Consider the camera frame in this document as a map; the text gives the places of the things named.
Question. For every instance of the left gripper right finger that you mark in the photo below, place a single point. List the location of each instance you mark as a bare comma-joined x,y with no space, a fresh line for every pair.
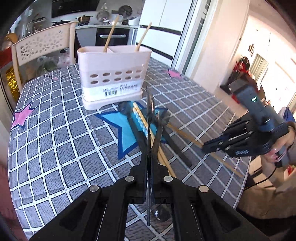
160,191

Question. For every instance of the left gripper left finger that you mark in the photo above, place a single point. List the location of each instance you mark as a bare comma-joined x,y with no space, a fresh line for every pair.
138,188

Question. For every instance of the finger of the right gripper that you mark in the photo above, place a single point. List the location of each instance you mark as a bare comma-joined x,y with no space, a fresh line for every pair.
216,144
239,127

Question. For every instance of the plain bamboo chopstick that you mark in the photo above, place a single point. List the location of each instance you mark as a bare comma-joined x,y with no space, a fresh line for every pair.
110,34

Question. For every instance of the person right hand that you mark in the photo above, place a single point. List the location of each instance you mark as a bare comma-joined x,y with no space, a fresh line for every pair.
288,141

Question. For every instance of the grey checked tablecloth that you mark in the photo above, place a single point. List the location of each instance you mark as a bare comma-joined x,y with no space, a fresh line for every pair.
58,149

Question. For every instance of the white utensil holder caddy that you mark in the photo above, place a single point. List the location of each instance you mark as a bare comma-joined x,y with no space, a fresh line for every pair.
113,76

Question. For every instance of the white refrigerator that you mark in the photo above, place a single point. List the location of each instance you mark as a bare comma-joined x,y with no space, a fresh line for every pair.
168,20

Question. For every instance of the black built-in oven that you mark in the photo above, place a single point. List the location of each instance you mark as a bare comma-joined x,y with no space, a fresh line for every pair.
119,36

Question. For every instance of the white rice cooker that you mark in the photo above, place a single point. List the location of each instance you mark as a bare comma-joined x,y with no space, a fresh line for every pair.
134,21

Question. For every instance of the steel pot on stove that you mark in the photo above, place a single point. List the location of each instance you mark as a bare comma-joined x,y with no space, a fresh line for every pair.
83,20

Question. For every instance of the black wok on stove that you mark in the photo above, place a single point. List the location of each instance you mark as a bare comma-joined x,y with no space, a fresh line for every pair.
54,23

